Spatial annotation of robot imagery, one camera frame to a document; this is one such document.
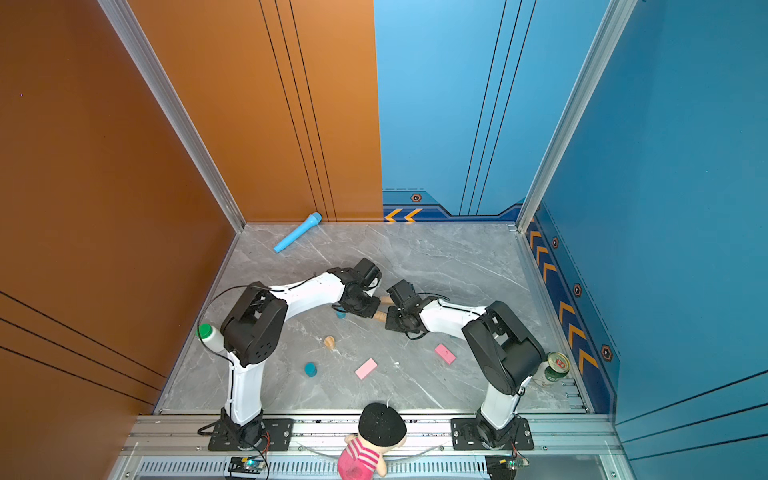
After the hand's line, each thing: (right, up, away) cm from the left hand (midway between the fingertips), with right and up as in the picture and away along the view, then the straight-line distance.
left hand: (374, 310), depth 96 cm
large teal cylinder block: (-18, -14, -12) cm, 26 cm away
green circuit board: (-30, -32, -25) cm, 50 cm away
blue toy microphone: (-27, +30, +23) cm, 47 cm away
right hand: (+4, -4, -3) cm, 6 cm away
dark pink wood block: (+21, -10, -10) cm, 26 cm away
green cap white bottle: (-44, -4, -14) cm, 47 cm away
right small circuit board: (+36, -30, -27) cm, 54 cm away
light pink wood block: (-1, -14, -13) cm, 19 cm away
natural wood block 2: (+4, +5, -9) cm, 11 cm away
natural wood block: (+2, +1, -11) cm, 11 cm away
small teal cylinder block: (-10, -1, -2) cm, 11 cm away
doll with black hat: (+4, -21, -29) cm, 36 cm away
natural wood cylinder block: (-13, -8, -9) cm, 17 cm away
